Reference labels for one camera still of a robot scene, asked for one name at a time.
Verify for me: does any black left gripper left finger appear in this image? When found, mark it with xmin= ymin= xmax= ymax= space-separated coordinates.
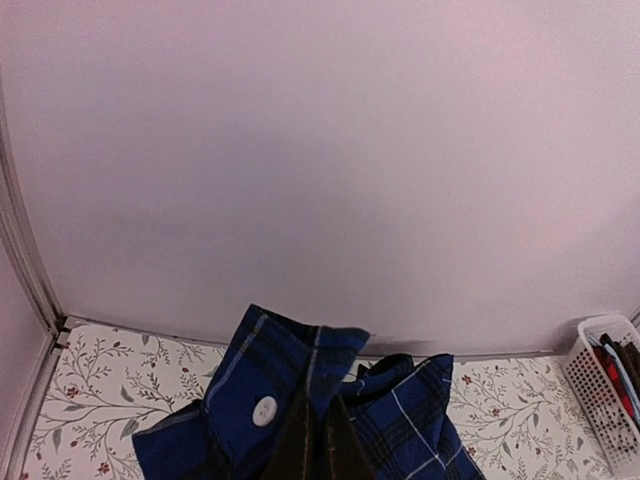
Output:
xmin=261 ymin=392 xmax=319 ymax=480

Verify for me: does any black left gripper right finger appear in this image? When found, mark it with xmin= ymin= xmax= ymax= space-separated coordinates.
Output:
xmin=324 ymin=397 xmax=375 ymax=480

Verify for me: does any blue plaid long sleeve shirt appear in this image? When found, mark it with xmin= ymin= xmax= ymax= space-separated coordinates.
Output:
xmin=132 ymin=305 xmax=482 ymax=479

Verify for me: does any floral patterned table mat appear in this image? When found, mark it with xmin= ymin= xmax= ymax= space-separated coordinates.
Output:
xmin=10 ymin=322 xmax=610 ymax=479

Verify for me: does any white plastic laundry basket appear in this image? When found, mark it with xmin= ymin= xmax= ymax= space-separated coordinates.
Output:
xmin=563 ymin=315 xmax=639 ymax=479

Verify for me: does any dark striped shirt in basket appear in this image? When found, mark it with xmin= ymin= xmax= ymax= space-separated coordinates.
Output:
xmin=599 ymin=334 xmax=639 ymax=399

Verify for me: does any left aluminium frame post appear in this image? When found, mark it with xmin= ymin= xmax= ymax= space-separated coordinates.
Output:
xmin=0 ymin=64 xmax=69 ymax=480

